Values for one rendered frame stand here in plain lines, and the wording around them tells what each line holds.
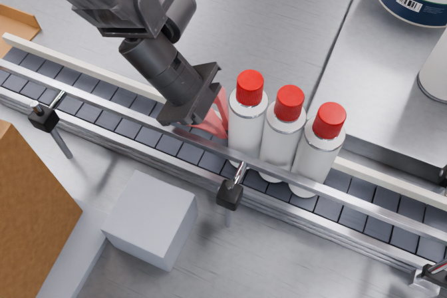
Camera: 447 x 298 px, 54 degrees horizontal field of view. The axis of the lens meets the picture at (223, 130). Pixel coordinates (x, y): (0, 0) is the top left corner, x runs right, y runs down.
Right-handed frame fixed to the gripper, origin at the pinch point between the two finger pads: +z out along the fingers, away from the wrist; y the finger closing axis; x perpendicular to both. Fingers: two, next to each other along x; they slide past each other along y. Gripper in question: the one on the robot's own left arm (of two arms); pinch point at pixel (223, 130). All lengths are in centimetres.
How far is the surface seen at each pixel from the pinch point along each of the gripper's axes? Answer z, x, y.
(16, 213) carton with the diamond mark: -16.1, 7.4, -24.1
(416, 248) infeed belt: 24.1, -21.5, -3.7
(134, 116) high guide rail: -9.5, 8.4, -4.3
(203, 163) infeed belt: 3.5, 5.1, -3.8
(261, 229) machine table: 14.9, -1.6, -8.6
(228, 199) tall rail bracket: 0.9, -6.4, -10.9
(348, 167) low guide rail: 13.8, -13.6, 3.0
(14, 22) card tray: -24, 48, 12
